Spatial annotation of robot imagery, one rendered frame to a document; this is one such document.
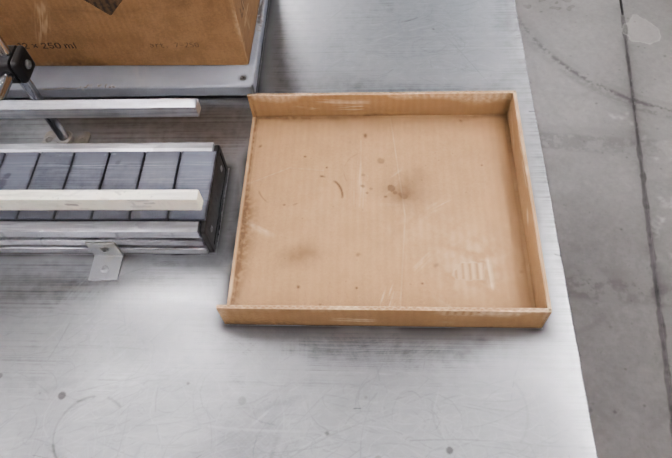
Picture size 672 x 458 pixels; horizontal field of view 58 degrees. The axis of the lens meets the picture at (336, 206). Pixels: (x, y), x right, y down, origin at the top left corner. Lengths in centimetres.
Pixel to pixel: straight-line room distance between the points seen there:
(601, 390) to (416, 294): 96
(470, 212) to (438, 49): 24
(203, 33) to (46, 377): 40
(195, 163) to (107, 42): 21
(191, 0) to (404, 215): 33
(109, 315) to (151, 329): 5
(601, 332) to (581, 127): 61
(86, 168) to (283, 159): 21
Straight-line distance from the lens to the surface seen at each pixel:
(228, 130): 73
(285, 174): 67
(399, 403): 57
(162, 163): 65
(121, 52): 79
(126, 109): 60
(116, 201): 60
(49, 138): 80
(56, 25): 80
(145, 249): 65
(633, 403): 153
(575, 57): 206
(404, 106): 70
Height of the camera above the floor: 138
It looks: 58 degrees down
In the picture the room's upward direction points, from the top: 6 degrees counter-clockwise
